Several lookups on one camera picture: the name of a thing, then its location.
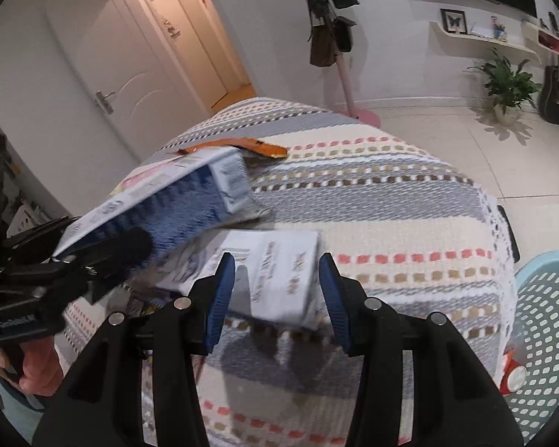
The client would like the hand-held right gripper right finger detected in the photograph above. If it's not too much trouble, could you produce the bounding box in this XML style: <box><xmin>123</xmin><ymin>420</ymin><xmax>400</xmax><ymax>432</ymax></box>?
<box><xmin>319</xmin><ymin>252</ymin><xmax>525</xmax><ymax>447</ymax></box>

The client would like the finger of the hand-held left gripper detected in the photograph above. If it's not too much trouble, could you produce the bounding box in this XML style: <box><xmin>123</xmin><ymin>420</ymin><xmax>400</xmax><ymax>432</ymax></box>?
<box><xmin>51</xmin><ymin>226</ymin><xmax>155</xmax><ymax>289</ymax></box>

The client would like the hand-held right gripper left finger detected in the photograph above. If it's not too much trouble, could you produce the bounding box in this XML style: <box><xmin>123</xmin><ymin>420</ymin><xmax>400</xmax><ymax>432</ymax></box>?
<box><xmin>32</xmin><ymin>252</ymin><xmax>236</xmax><ymax>447</ymax></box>

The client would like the white paper box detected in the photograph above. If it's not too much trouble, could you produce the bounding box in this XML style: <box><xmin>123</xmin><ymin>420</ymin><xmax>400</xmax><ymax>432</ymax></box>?
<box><xmin>156</xmin><ymin>229</ymin><xmax>323</xmax><ymax>332</ymax></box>

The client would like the blue and white carton box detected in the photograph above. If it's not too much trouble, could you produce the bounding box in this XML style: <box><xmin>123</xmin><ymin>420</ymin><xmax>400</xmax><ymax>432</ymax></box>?
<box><xmin>53</xmin><ymin>146</ymin><xmax>258</xmax><ymax>271</ymax></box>

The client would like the person's left hand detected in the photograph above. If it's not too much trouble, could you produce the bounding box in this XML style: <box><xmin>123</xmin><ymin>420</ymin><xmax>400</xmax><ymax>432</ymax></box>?
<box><xmin>0</xmin><ymin>333</ymin><xmax>67</xmax><ymax>397</ymax></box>

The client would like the striped woven tablecloth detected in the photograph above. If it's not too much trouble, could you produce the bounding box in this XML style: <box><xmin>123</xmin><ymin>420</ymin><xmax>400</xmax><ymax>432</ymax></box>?
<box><xmin>60</xmin><ymin>97</ymin><xmax>519</xmax><ymax>447</ymax></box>

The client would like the orange snack wrapper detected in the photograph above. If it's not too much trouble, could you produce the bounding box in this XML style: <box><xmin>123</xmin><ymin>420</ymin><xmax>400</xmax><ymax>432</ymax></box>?
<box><xmin>177</xmin><ymin>136</ymin><xmax>288</xmax><ymax>161</ymax></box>

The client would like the white room door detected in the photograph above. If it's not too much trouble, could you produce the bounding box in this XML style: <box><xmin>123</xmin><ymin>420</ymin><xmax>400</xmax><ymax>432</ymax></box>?
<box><xmin>44</xmin><ymin>0</ymin><xmax>189</xmax><ymax>165</ymax></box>

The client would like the red and white can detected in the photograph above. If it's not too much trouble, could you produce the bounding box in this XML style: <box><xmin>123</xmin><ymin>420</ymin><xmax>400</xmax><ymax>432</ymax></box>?
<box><xmin>499</xmin><ymin>351</ymin><xmax>528</xmax><ymax>394</ymax></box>

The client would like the pink coat stand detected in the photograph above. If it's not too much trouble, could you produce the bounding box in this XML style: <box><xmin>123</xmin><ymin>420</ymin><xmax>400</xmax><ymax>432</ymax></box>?
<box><xmin>323</xmin><ymin>4</ymin><xmax>383</xmax><ymax>127</ymax></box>

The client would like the light blue perforated basket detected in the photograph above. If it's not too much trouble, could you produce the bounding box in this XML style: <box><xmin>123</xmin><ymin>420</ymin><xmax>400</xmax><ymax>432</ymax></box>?
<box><xmin>502</xmin><ymin>250</ymin><xmax>559</xmax><ymax>443</ymax></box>

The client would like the hallway inner door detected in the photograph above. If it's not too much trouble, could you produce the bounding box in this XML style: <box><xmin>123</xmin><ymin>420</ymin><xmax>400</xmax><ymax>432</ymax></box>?
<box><xmin>140</xmin><ymin>0</ymin><xmax>230</xmax><ymax>109</ymax></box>

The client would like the brown hanging bag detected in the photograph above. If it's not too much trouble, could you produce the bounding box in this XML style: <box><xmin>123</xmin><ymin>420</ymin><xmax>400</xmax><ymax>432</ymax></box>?
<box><xmin>309</xmin><ymin>9</ymin><xmax>339</xmax><ymax>69</ymax></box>

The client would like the black hanging bag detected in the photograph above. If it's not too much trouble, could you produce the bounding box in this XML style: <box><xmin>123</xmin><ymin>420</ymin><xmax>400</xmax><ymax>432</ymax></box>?
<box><xmin>333</xmin><ymin>15</ymin><xmax>357</xmax><ymax>53</ymax></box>

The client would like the green potted plant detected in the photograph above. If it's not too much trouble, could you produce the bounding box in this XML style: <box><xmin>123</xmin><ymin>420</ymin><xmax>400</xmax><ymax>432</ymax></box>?
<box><xmin>467</xmin><ymin>48</ymin><xmax>544</xmax><ymax>126</ymax></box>

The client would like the black guitar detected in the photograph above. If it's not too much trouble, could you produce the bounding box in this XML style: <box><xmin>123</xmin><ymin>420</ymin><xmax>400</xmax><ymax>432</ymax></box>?
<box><xmin>539</xmin><ymin>64</ymin><xmax>559</xmax><ymax>126</ymax></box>

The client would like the framed butterfly picture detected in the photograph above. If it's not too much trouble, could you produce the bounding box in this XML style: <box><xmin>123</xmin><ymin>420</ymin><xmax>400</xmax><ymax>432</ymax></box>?
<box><xmin>440</xmin><ymin>8</ymin><xmax>469</xmax><ymax>36</ymax></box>

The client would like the pink and white cubby shelf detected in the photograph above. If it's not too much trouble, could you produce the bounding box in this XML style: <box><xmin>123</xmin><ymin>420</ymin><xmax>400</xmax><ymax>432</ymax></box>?
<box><xmin>535</xmin><ymin>19</ymin><xmax>559</xmax><ymax>57</ymax></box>

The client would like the silver door handle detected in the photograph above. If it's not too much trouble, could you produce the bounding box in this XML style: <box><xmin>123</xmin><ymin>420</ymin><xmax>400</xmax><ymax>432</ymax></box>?
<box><xmin>95</xmin><ymin>90</ymin><xmax>116</xmax><ymax>114</ymax></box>

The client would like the white wall shelf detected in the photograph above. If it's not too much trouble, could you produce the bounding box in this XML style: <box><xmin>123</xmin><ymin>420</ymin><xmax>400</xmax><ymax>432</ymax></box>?
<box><xmin>429</xmin><ymin>20</ymin><xmax>542</xmax><ymax>64</ymax></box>

